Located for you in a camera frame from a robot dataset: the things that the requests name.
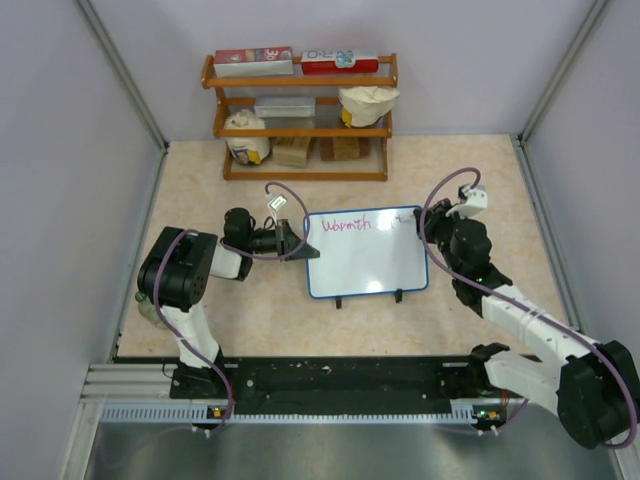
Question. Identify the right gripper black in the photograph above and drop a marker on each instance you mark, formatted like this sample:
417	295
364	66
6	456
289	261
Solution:
433	218

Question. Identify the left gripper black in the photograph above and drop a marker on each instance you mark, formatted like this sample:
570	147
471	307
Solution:
286	239

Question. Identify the blue framed whiteboard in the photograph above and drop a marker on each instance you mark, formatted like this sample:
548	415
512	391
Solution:
365	252

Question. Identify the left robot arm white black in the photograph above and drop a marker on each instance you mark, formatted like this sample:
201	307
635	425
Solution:
173	279

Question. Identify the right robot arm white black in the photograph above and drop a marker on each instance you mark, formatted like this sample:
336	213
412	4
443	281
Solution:
591	387

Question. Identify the tan brown block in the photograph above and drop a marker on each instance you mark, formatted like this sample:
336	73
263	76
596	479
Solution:
292	151

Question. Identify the white flour bag lower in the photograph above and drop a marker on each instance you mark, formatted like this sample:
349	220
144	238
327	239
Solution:
247	150

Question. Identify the reddish brown block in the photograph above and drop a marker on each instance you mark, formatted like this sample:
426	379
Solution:
343	148

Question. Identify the wooden three-tier shelf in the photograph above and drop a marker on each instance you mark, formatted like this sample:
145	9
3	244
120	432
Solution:
235	94

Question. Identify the cream paper bag upper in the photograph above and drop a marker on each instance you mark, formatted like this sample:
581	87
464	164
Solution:
363	106

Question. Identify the clear glass bottle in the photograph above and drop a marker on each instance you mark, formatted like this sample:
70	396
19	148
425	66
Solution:
148	311

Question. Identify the red white box right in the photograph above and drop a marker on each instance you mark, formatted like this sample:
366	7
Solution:
335	62

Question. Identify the red white box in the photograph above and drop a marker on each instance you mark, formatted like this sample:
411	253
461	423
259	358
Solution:
335	62
255	62

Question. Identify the red white box left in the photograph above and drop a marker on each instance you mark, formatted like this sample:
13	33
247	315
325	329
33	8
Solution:
255	62

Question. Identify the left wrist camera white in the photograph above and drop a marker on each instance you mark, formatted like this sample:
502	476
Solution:
275	203

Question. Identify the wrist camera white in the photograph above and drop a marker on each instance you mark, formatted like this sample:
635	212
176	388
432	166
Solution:
472	200
275	203

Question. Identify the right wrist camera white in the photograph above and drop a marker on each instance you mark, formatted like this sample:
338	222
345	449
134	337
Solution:
472	200

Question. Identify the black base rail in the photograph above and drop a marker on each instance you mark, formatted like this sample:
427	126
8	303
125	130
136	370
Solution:
333	386

